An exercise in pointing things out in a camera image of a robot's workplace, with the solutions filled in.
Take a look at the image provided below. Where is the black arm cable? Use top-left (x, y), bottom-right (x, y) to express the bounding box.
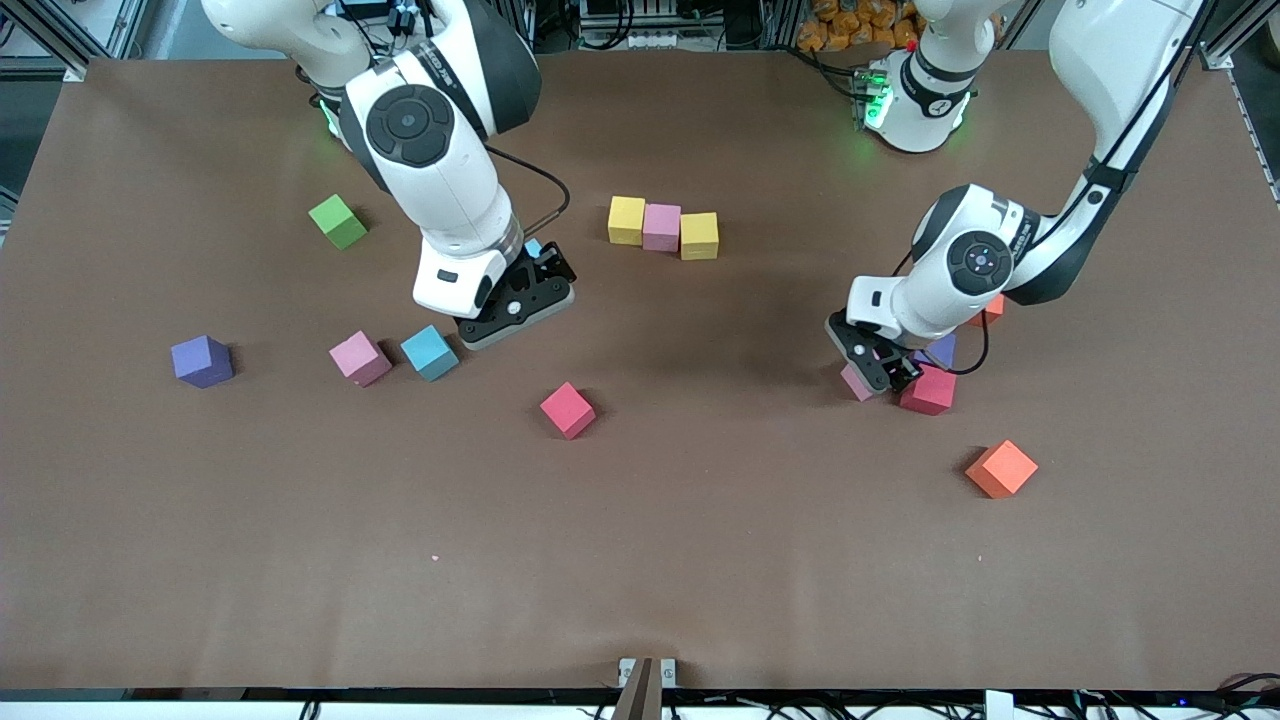
top-left (483, 145), bottom-right (573, 241)
top-left (930, 305), bottom-right (991, 377)

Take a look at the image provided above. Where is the green foam cube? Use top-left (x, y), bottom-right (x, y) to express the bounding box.
top-left (308, 193), bottom-right (369, 251)

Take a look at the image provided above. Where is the red foam cube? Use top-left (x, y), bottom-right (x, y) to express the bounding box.
top-left (898, 365), bottom-right (958, 417)
top-left (539, 381), bottom-right (598, 441)

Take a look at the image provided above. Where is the yellow foam cube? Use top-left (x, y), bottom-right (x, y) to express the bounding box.
top-left (680, 211), bottom-right (721, 262)
top-left (608, 195), bottom-right (647, 247)

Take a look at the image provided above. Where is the aluminium side rail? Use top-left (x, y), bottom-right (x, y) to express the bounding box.
top-left (1225, 70), bottom-right (1280, 206)

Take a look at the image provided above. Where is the pile of orange objects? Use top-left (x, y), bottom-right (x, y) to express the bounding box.
top-left (797, 0), bottom-right (926, 51)

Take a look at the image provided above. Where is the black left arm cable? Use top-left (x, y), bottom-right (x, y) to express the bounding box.
top-left (930, 305), bottom-right (991, 377)

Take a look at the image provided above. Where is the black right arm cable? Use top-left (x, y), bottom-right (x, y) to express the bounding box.
top-left (483, 145), bottom-right (573, 241)

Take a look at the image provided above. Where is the aluminium frame post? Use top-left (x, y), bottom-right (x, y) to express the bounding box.
top-left (0, 0), bottom-right (111, 81)
top-left (1200, 0), bottom-right (1280, 71)

